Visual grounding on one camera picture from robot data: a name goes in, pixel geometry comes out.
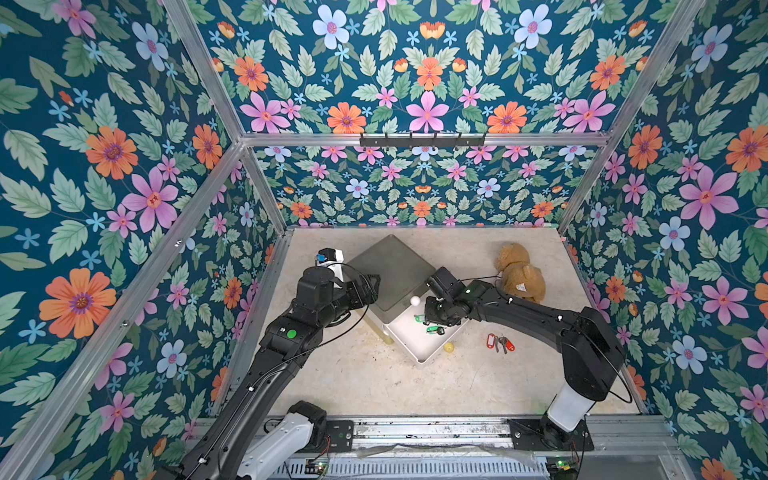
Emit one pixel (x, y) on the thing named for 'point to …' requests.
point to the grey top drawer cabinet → (403, 276)
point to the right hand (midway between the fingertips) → (426, 315)
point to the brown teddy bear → (520, 277)
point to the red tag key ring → (490, 341)
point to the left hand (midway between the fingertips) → (371, 280)
